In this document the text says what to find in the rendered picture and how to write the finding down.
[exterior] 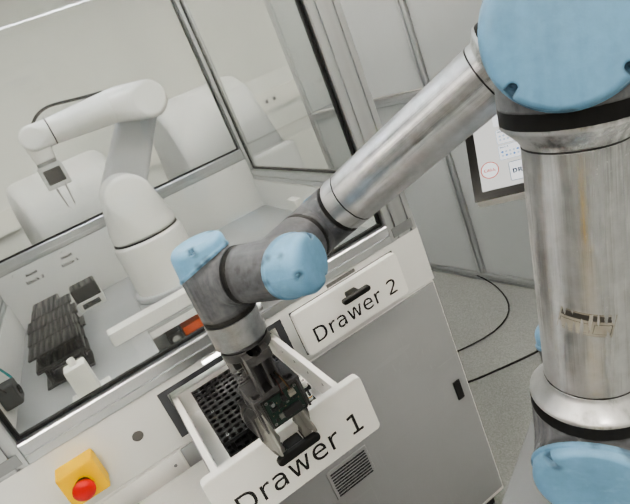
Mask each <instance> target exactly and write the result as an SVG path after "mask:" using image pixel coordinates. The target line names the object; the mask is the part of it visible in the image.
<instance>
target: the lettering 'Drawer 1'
mask: <svg viewBox="0 0 630 504"><path fill-rule="evenodd" d="M350 418H352V421H353V423H354V425H355V427H356V429H357V430H356V431H355V432H354V433H353V434H354V435H355V434H356V433H357V432H359V431H360V430H361V429H363V428H364V426H362V427H360V428H359V427H358V424H357V422H356V420H355V418H354V416H353V414H351V415H350V416H349V417H348V418H347V419H346V420H347V421H348V420H349V419H350ZM335 434H337V433H336V431H335V432H334V433H333V434H332V435H331V437H330V436H329V437H328V439H329V441H330V443H331V446H332V448H333V450H335V449H336V447H335V445H334V443H333V441H332V437H333V436H334V435H335ZM318 446H323V448H322V449H321V450H319V451H318V452H317V453H315V450H316V448H317V447H318ZM324 449H326V446H325V444H323V443H319V444H317V445H316V446H315V447H314V449H313V452H312V454H313V457H314V458H315V459H316V460H321V459H323V458H325V457H326V456H327V455H328V451H327V452H326V454H325V455H324V456H322V457H317V456H316V455H317V454H319V453H320V452H321V451H323V450H324ZM304 455H305V460H306V465H305V464H304V463H303V462H301V461H300V460H299V459H297V460H296V465H297V470H298V472H297V471H296V470H295V469H293V468H292V467H291V466H290V465H289V466H288V468H289V469H290V470H291V471H292V472H293V473H294V474H296V475H297V476H300V475H301V473H300V468H299V463H300V464H301V465H302V466H303V467H304V468H305V469H306V470H308V469H309V462H308V456H307V453H306V454H304ZM279 475H282V476H283V477H282V478H280V479H279V480H278V481H277V482H276V483H275V488H276V490H282V489H283V488H284V487H285V486H286V483H287V485H288V484H289V483H290V482H289V480H288V478H287V477H286V475H285V474H284V473H283V472H280V473H278V474H276V475H275V476H274V477H273V478H272V480H273V481H274V479H275V478H276V477H277V476H279ZM283 479H285V483H284V485H283V486H282V487H278V483H279V482H280V481H281V480H283ZM267 484H269V482H268V481H267V482H266V483H265V484H264V485H263V488H262V486H261V487H259V489H260V490H261V492H262V494H263V496H264V497H265V499H266V500H268V499H269V498H268V496H267V495H266V493H265V491H264V487H265V486H266V485H267ZM248 494H249V495H251V496H252V497H253V498H254V501H255V503H254V504H258V498H257V496H256V494H255V493H254V492H251V491H248V492H245V493H243V494H241V495H240V496H239V497H237V498H236V499H234V501H235V503H236V504H240V503H239V501H238V500H239V499H240V498H241V497H243V496H245V495H248Z"/></svg>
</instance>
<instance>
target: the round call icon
mask: <svg viewBox="0 0 630 504"><path fill-rule="evenodd" d="M479 168H480V174H481V180H482V181H485V180H489V179H493V178H497V177H501V173H500V168H499V162H498V159H496V160H492V161H488V162H485V163H481V164H479Z"/></svg>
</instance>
